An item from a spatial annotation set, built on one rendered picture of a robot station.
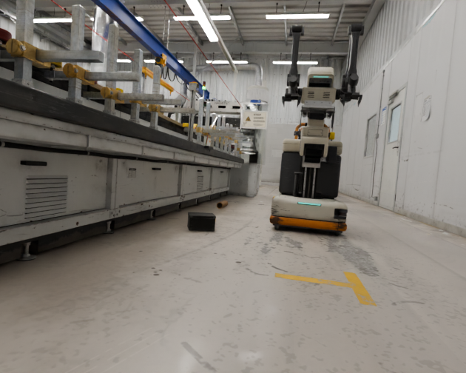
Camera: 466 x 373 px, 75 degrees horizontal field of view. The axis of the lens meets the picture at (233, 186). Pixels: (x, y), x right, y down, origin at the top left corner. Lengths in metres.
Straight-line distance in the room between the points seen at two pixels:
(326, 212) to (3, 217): 2.11
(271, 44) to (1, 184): 10.75
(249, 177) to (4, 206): 4.64
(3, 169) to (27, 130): 0.30
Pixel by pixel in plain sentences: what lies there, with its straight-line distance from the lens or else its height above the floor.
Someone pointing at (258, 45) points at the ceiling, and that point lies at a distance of 11.74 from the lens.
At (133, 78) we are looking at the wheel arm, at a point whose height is 0.82.
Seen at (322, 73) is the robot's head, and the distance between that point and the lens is 2.71.
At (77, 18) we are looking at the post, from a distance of 1.55.
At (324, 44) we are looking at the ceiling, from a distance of 11.67.
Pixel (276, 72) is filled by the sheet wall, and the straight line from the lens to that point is 12.66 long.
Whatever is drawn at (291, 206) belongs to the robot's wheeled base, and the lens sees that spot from 2.58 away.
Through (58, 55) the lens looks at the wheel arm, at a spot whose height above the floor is 0.81.
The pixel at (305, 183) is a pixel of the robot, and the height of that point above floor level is 0.41.
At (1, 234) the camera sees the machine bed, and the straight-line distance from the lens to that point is 1.54.
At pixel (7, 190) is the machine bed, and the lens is 1.57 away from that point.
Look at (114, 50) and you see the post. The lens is 1.73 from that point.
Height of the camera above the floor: 0.48
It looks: 3 degrees down
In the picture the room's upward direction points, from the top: 4 degrees clockwise
